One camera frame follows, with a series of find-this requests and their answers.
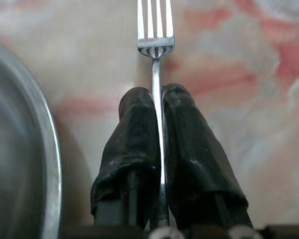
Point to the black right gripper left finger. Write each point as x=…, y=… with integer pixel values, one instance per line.
x=132, y=139

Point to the silver metal fork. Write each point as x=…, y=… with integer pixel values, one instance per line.
x=156, y=74

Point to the round steel plate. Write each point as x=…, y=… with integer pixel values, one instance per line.
x=27, y=154

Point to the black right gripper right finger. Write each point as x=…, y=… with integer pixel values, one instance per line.
x=196, y=154

